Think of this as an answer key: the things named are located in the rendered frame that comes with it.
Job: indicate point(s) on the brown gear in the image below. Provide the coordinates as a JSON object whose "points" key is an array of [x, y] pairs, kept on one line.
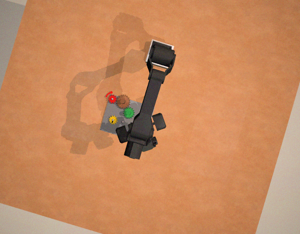
{"points": [[123, 101]]}

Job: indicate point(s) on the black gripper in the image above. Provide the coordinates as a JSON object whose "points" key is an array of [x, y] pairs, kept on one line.
{"points": [[158, 122]]}

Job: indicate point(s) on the green gear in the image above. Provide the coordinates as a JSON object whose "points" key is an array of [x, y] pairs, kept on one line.
{"points": [[128, 113]]}

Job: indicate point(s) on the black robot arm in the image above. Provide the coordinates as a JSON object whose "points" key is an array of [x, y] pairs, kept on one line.
{"points": [[140, 134]]}

